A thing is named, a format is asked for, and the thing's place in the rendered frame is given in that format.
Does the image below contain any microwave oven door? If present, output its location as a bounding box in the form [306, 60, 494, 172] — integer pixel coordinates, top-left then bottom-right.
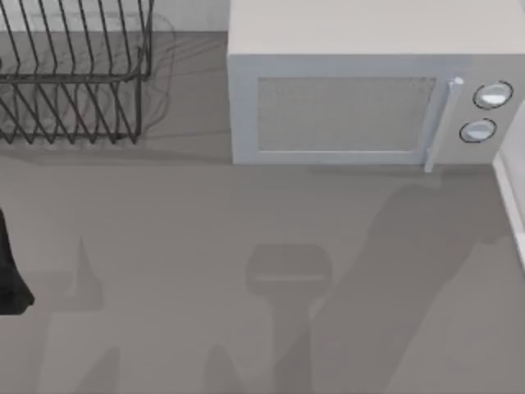
[227, 53, 452, 166]

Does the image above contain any large white microwave knob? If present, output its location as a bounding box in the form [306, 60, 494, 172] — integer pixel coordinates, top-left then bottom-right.
[472, 80, 514, 110]

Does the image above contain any pale microwave oven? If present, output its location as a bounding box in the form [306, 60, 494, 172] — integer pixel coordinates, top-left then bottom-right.
[226, 0, 525, 173]

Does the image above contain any dark wire dish rack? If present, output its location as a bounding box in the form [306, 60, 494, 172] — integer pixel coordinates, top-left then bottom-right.
[0, 0, 156, 145]

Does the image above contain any pale microwave door handle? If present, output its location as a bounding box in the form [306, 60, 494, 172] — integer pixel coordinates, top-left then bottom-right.
[423, 76, 464, 173]

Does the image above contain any small white microwave knob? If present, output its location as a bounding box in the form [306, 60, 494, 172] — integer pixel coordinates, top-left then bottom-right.
[458, 117, 498, 144]

